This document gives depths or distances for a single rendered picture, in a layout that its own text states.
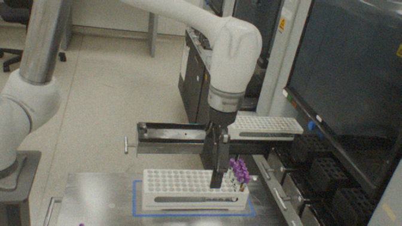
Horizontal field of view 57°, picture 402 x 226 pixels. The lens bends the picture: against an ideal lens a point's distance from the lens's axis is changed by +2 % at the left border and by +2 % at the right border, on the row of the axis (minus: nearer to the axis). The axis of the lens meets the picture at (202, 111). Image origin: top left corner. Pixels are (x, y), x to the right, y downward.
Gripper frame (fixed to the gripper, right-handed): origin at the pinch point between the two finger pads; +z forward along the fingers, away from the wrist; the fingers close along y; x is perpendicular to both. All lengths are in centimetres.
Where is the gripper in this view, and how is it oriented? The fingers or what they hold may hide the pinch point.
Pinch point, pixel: (210, 168)
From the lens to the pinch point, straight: 104.0
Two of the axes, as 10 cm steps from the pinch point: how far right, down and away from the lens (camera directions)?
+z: -1.5, 8.7, 4.7
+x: 9.7, 0.5, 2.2
